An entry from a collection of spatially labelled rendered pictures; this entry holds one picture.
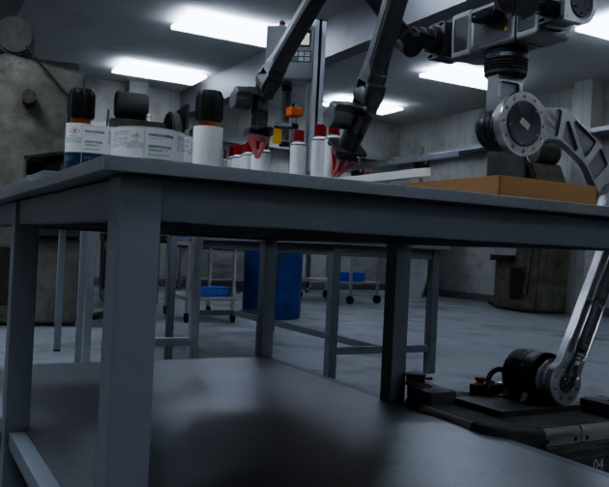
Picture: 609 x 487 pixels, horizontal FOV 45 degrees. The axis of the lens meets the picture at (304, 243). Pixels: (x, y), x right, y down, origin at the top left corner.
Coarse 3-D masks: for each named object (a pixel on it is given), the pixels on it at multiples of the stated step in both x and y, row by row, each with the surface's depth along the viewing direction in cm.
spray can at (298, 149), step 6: (294, 132) 227; (300, 132) 226; (294, 138) 227; (300, 138) 226; (294, 144) 226; (300, 144) 225; (294, 150) 226; (300, 150) 225; (294, 156) 226; (300, 156) 225; (294, 162) 225; (300, 162) 225; (294, 168) 225; (300, 168) 225; (300, 174) 225
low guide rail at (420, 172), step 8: (424, 168) 166; (352, 176) 192; (360, 176) 189; (368, 176) 186; (376, 176) 183; (384, 176) 180; (392, 176) 176; (400, 176) 174; (408, 176) 171; (416, 176) 169; (424, 176) 166
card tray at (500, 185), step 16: (496, 176) 134; (512, 176) 135; (480, 192) 137; (496, 192) 134; (512, 192) 135; (528, 192) 137; (544, 192) 139; (560, 192) 141; (576, 192) 143; (592, 192) 145
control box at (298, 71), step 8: (272, 32) 249; (280, 32) 249; (312, 32) 248; (272, 40) 249; (312, 40) 248; (272, 48) 249; (304, 48) 248; (312, 48) 248; (312, 56) 248; (296, 64) 248; (304, 64) 248; (312, 64) 248; (288, 72) 249; (296, 72) 248; (304, 72) 248; (288, 80) 249; (296, 80) 249; (304, 80) 249
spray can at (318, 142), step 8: (320, 128) 214; (320, 136) 214; (312, 144) 214; (320, 144) 213; (312, 152) 214; (320, 152) 213; (312, 160) 214; (320, 160) 213; (312, 168) 214; (320, 168) 213; (320, 176) 213
